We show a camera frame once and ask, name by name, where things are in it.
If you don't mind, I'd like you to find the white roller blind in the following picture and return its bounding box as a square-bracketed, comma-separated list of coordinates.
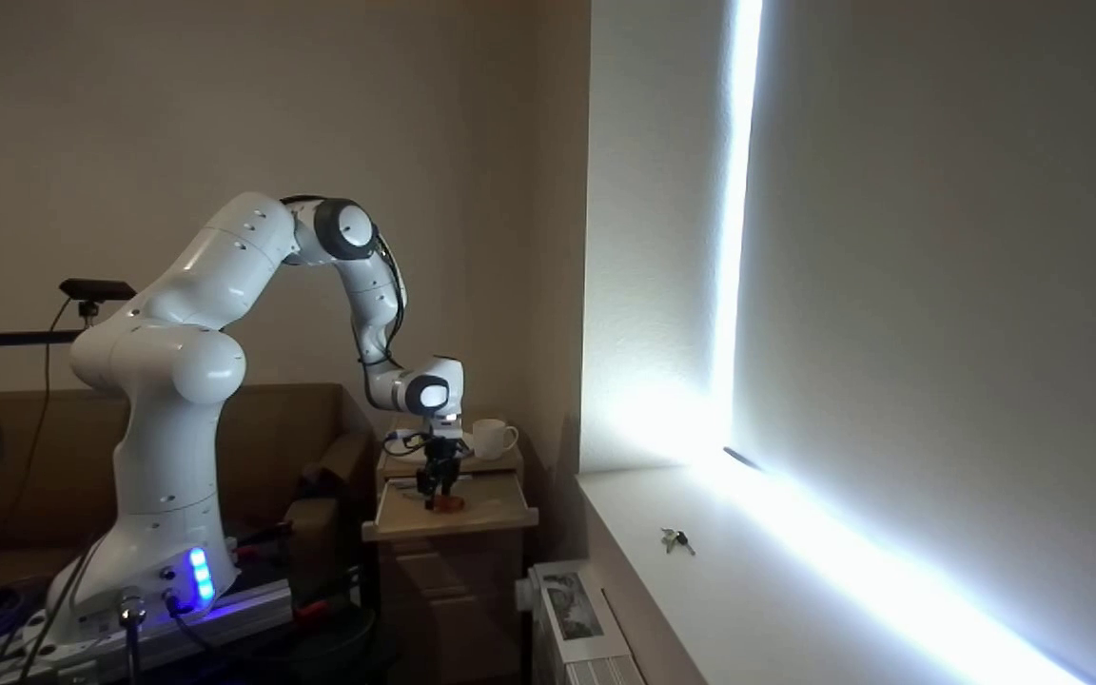
[735, 0, 1096, 685]

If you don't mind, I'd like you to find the wooden side table cabinet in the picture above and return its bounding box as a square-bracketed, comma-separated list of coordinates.
[370, 433, 541, 685]

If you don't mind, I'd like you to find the white wall air conditioner unit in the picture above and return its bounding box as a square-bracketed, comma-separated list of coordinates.
[515, 559, 648, 685]

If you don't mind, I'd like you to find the wooden pull-out shelf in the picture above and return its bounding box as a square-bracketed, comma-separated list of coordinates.
[359, 484, 543, 548]

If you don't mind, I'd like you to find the black camera on stand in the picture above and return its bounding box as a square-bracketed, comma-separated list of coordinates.
[57, 274, 141, 319]

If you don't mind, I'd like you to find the aluminium mounting rail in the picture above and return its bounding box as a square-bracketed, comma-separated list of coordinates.
[0, 576, 295, 685]

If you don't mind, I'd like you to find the white mug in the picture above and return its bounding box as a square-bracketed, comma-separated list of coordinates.
[463, 414, 520, 463]

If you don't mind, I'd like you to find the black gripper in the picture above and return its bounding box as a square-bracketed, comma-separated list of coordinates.
[416, 433, 468, 508]

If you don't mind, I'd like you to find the black camera stand pole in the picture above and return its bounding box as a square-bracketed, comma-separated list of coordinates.
[0, 329, 83, 685]

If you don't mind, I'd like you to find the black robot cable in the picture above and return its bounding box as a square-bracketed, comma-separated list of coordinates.
[276, 191, 416, 386]

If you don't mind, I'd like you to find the white windowsill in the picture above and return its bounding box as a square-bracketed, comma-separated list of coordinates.
[578, 455, 1084, 685]

